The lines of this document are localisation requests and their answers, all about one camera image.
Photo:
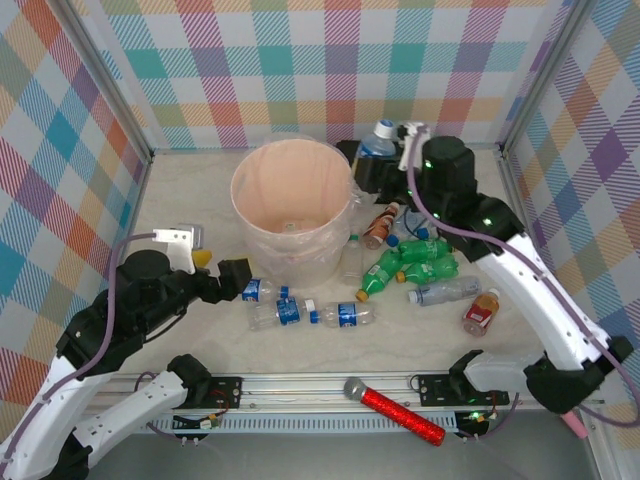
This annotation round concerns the clear bottle white cap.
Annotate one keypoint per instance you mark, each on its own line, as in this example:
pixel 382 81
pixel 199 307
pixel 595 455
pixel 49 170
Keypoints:
pixel 445 291

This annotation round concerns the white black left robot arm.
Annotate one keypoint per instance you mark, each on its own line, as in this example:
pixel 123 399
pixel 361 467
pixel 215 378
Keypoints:
pixel 60 400

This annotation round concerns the pink bin with plastic liner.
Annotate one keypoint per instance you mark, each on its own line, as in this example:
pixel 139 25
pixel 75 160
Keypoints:
pixel 290 185

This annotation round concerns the crushed blue-label bottle white cap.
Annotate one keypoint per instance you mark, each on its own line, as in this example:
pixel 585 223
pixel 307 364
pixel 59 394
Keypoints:
pixel 280 312

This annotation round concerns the clear bottle blue red label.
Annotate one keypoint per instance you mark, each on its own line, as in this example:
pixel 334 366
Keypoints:
pixel 423 233

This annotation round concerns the brown tea bottle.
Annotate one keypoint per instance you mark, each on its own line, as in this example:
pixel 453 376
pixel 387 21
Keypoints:
pixel 380 227

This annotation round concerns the orange juice bottle red label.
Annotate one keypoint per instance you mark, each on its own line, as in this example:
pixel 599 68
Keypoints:
pixel 480 312

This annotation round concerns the aluminium frame post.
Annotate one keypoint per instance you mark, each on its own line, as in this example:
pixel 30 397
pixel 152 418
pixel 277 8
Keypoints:
pixel 542 75
pixel 112 82

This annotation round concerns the red glitter microphone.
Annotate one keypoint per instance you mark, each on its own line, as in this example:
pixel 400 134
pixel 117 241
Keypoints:
pixel 400 407

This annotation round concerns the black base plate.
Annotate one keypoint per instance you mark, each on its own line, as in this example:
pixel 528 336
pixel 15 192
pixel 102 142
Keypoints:
pixel 227 392
pixel 432 390

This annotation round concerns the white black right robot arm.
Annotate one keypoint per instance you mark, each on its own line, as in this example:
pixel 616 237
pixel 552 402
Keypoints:
pixel 550 310

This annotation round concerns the large blue-cap bottle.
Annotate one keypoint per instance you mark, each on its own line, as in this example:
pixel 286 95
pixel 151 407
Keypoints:
pixel 375 145

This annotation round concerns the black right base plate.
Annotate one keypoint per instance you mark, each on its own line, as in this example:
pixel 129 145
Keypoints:
pixel 432 390

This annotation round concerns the black case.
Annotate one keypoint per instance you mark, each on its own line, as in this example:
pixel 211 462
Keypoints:
pixel 345 150

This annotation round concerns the green soda bottle yellow cap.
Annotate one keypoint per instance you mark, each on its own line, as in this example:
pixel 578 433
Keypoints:
pixel 425 249
pixel 430 270
pixel 380 272

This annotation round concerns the clear bottle green cap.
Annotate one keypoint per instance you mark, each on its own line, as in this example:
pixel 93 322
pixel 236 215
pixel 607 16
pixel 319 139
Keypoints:
pixel 352 260

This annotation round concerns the pink microphone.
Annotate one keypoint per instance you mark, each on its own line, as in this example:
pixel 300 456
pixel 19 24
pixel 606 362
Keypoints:
pixel 574 424

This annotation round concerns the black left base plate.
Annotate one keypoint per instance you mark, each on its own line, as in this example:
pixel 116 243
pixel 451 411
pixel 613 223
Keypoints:
pixel 227 392

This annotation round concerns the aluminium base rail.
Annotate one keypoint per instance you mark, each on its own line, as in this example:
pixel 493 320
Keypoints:
pixel 300 385

